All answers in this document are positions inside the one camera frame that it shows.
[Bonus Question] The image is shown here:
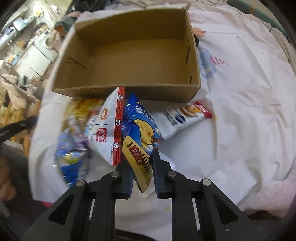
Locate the white red snack bag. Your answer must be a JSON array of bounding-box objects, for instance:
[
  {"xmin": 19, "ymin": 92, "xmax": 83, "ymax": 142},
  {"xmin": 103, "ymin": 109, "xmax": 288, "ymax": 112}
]
[{"xmin": 85, "ymin": 86, "xmax": 125, "ymax": 166}]

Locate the blue yellow snack packet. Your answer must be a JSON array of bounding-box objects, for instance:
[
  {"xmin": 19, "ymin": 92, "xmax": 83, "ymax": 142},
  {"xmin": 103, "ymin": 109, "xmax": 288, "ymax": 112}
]
[{"xmin": 121, "ymin": 93, "xmax": 161, "ymax": 193}]

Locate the white biscuit packet red end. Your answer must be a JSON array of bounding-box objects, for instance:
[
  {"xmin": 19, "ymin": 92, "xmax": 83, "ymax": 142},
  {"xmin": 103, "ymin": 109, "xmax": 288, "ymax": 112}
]
[{"xmin": 150, "ymin": 101, "xmax": 212, "ymax": 140}]

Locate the blue white snack bag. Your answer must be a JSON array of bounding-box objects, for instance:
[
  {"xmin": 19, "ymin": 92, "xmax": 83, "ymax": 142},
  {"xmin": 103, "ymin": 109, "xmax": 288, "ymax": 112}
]
[{"xmin": 55, "ymin": 116, "xmax": 89, "ymax": 187}]

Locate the yellow snack bag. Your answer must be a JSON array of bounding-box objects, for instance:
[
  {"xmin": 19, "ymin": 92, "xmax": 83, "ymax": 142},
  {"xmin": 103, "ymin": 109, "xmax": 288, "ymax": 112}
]
[{"xmin": 63, "ymin": 98, "xmax": 104, "ymax": 131}]

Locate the person's left hand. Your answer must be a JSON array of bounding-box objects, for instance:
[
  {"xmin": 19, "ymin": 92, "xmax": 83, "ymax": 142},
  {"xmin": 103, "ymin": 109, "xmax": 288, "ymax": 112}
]
[{"xmin": 0, "ymin": 157, "xmax": 17, "ymax": 201}]

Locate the brown cardboard box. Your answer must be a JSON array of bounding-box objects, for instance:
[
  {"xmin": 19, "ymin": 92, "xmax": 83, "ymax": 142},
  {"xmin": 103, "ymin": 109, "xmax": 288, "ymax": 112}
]
[{"xmin": 52, "ymin": 8, "xmax": 201, "ymax": 103}]

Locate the white bed sheet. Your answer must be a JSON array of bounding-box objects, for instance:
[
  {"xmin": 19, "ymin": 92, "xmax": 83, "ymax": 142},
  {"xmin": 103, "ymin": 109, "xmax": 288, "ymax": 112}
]
[{"xmin": 29, "ymin": 1, "xmax": 295, "ymax": 240}]

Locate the white kitchen cabinet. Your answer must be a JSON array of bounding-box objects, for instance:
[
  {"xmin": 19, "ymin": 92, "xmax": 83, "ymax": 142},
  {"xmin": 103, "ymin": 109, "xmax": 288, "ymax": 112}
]
[{"xmin": 14, "ymin": 45, "xmax": 51, "ymax": 78}]

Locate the white washing machine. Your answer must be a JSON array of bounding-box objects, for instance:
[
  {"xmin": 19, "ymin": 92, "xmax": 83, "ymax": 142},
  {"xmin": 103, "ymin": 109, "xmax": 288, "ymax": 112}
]
[{"xmin": 33, "ymin": 30, "xmax": 58, "ymax": 62}]

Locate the green rolled mat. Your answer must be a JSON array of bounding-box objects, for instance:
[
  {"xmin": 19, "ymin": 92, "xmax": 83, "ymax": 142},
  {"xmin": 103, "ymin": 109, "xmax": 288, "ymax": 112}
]
[{"xmin": 227, "ymin": 0, "xmax": 287, "ymax": 37}]

